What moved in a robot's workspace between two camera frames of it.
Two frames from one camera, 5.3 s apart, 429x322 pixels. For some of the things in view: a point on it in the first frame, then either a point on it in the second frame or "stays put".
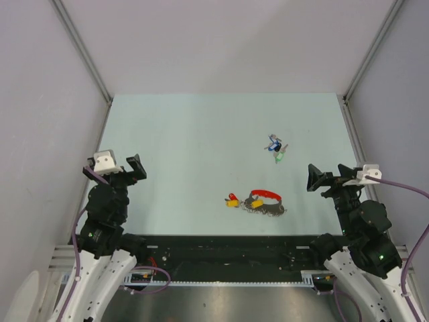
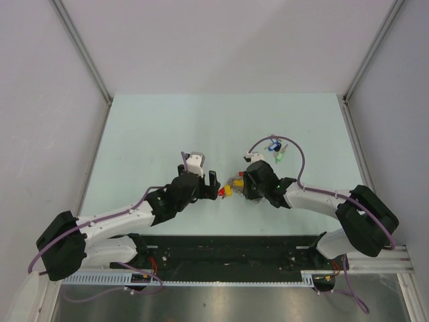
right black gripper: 316,178 -> 249,193
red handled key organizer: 269,209 -> 236,186
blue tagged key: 275,145 stays put
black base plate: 231,256 stays put
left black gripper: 132,176 -> 208,191
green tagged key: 279,155 stays put
